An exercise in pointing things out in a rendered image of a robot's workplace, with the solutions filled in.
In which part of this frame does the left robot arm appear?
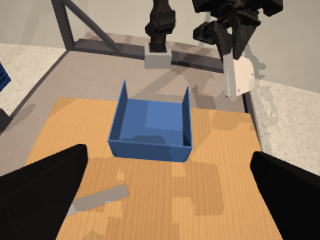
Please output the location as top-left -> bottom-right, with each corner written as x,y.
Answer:
145,0 -> 236,53

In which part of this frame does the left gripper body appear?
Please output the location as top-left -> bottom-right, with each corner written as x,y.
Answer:
193,0 -> 283,45

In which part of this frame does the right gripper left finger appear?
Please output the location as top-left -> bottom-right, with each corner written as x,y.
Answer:
0,144 -> 88,240

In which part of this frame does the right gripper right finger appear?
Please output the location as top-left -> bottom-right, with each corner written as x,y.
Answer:
250,151 -> 320,240

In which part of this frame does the grey flat bar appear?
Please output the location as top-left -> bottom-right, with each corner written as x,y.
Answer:
67,184 -> 129,216

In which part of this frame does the black metal overhead frame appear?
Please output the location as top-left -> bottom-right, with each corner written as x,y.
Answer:
51,0 -> 123,53

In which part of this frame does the blue open-top tray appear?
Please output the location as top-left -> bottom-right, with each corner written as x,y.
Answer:
108,86 -> 193,163

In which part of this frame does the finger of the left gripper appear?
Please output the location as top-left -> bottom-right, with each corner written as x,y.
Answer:
227,11 -> 261,60
205,27 -> 232,63

